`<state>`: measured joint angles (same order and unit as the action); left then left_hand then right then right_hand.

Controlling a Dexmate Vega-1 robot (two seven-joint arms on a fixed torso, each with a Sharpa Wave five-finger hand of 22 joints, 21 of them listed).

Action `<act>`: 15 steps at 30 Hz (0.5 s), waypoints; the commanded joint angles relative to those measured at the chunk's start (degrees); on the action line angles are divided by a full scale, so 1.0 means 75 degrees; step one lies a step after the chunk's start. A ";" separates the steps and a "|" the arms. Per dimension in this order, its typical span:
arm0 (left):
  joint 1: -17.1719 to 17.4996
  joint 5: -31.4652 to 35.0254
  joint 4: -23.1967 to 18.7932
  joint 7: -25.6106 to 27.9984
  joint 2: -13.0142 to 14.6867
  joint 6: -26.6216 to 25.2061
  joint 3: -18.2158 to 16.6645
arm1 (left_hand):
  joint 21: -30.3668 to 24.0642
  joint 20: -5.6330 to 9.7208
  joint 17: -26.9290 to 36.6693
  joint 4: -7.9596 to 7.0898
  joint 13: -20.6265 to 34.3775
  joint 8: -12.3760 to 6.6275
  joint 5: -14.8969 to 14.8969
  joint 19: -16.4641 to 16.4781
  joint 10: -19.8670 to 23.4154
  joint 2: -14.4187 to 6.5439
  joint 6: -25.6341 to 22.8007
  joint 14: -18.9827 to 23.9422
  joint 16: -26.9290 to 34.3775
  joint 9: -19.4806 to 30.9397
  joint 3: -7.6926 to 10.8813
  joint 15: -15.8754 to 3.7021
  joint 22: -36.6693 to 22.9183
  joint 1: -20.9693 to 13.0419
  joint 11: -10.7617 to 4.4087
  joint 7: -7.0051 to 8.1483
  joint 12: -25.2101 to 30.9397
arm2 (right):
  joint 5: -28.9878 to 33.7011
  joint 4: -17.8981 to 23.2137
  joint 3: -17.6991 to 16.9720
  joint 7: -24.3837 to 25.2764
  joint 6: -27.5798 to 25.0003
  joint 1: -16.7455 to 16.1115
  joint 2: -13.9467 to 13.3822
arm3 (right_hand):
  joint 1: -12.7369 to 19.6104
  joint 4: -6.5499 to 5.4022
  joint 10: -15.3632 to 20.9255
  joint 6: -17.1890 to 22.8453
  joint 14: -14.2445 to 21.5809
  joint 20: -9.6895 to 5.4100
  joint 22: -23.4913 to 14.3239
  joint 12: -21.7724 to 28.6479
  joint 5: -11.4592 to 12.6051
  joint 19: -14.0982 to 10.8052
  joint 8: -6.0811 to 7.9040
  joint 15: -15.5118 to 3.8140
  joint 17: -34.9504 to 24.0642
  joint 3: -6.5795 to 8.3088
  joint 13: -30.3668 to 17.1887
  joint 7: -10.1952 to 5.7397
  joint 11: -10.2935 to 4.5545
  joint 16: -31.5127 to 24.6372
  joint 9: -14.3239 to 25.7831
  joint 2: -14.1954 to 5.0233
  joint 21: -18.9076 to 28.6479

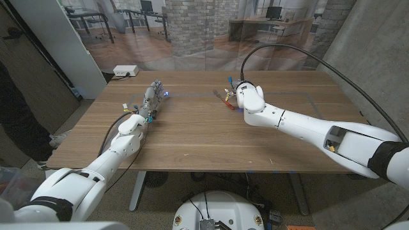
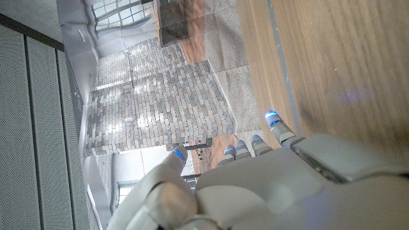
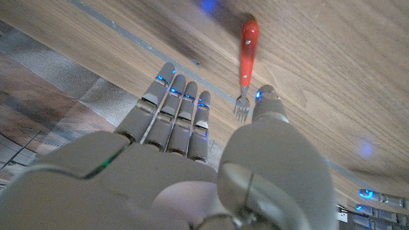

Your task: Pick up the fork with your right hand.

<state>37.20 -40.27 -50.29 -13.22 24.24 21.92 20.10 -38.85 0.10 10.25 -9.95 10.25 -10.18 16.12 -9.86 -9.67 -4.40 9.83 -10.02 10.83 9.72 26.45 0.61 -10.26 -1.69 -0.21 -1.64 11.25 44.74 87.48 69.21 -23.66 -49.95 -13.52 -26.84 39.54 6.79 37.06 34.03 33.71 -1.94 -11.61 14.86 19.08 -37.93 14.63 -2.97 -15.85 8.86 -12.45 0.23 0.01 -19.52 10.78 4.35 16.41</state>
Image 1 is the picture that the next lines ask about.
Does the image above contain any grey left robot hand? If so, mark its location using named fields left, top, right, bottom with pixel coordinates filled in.
left=137, top=79, right=170, bottom=124

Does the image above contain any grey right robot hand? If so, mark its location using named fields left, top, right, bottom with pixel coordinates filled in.
left=224, top=83, right=239, bottom=109

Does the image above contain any fork with orange handle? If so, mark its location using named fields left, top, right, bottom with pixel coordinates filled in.
left=212, top=89, right=236, bottom=111

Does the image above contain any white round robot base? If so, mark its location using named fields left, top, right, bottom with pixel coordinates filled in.
left=172, top=190, right=265, bottom=230

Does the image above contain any white power strip box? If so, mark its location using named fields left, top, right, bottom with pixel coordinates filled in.
left=112, top=65, right=139, bottom=77

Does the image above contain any printed office backdrop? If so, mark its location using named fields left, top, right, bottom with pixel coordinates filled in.
left=59, top=0, right=357, bottom=72

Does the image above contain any black round fan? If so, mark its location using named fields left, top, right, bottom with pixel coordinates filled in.
left=144, top=171, right=169, bottom=188

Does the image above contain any grey table leg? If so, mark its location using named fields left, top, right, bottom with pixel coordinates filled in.
left=128, top=171, right=147, bottom=212
left=287, top=172, right=310, bottom=217

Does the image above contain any white panel board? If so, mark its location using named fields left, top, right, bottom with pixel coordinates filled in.
left=9, top=0, right=108, bottom=100

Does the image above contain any white shoe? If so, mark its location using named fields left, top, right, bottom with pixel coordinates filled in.
left=48, top=133, right=67, bottom=148

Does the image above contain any person in dark clothes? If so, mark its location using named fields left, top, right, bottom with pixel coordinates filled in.
left=0, top=63, right=54, bottom=162

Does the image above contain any clear plastic storage bin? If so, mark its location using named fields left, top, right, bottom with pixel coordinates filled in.
left=0, top=165, right=43, bottom=208

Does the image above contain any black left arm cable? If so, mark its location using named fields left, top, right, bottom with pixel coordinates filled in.
left=97, top=111, right=134, bottom=157

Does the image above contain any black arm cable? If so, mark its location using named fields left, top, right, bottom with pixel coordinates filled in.
left=240, top=43, right=409, bottom=144
left=97, top=111, right=134, bottom=157

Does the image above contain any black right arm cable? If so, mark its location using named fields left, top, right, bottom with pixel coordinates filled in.
left=240, top=43, right=409, bottom=144

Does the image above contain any black door handle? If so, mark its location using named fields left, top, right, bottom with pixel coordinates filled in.
left=3, top=27, right=23, bottom=41

